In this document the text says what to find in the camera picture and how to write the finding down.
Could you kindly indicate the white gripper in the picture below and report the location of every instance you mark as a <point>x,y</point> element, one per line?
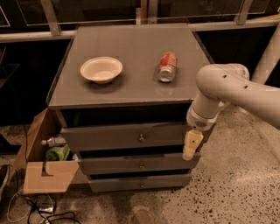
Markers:
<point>199,121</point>

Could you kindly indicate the grey top drawer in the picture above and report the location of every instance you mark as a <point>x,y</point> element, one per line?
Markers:
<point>125,136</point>

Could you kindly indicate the grey drawer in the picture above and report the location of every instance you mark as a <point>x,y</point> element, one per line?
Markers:
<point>139,183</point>
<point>125,136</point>
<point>138,163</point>

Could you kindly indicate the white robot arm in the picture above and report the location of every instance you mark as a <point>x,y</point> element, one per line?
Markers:
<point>222,84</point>

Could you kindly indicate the grey drawer cabinet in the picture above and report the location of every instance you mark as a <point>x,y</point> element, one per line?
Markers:
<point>136,95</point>

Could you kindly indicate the grey middle drawer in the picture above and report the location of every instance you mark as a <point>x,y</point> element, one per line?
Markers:
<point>138,163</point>

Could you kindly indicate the grey bottom drawer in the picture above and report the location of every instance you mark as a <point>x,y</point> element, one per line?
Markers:
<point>139,183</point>

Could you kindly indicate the red soda can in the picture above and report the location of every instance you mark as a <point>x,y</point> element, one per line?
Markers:
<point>167,67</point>

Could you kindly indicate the white paper bowl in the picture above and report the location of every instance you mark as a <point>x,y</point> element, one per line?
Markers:
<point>101,70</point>

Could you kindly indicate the green plastic bag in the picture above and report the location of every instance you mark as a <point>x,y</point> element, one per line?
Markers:
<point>59,153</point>

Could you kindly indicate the metal railing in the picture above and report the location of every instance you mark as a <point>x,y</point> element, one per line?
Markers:
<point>32,19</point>

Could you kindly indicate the clear plastic bottle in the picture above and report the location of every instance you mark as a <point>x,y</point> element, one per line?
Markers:
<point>54,141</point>

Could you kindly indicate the brown cardboard box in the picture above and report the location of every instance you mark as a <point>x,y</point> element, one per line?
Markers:
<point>41,176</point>

